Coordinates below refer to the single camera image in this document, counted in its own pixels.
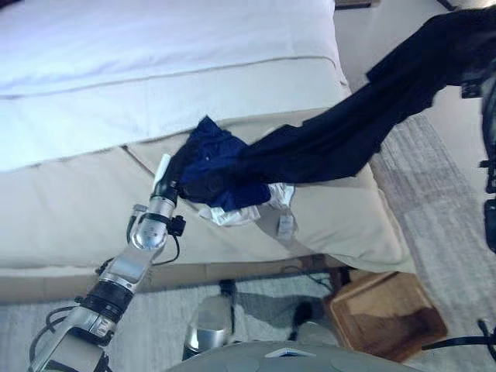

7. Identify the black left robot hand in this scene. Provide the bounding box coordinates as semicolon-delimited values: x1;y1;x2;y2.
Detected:
153;153;188;199

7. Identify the dark blue garment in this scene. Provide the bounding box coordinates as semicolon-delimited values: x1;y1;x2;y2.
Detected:
179;114;273;208

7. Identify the white garment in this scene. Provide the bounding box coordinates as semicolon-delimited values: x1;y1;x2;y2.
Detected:
198;181;298;227

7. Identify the white paper price tag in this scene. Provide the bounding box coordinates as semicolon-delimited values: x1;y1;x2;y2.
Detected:
277;215;295;237

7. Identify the black garment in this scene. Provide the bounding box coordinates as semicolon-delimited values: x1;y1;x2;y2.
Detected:
236;6;496;186

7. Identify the beige bed cover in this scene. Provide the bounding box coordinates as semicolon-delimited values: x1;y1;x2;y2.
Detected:
0;107;414;281

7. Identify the wooden laundry basket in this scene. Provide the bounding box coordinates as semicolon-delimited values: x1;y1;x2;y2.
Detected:
322;270;449;363

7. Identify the white duvet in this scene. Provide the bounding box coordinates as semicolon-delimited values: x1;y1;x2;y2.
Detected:
0;0;350;172

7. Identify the silver left robot leg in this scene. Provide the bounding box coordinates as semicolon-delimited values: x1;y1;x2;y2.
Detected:
183;278;236;360

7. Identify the silver robot leg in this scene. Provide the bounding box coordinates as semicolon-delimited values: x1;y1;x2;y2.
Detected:
183;278;236;360
289;301;339;344

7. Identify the grey robot torso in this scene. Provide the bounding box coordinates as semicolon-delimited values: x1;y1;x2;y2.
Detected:
166;339;416;372

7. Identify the silver right robot leg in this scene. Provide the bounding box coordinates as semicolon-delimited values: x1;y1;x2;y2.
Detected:
289;301;339;344

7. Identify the grey striped rug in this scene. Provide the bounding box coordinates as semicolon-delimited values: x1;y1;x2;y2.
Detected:
0;112;496;372

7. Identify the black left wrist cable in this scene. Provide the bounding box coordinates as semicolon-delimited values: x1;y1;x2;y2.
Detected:
153;232;181;267

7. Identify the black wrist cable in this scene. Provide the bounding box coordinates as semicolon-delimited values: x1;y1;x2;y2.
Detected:
421;319;496;350
153;232;181;267

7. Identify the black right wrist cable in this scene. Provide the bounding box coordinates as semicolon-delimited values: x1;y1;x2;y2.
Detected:
421;319;496;350

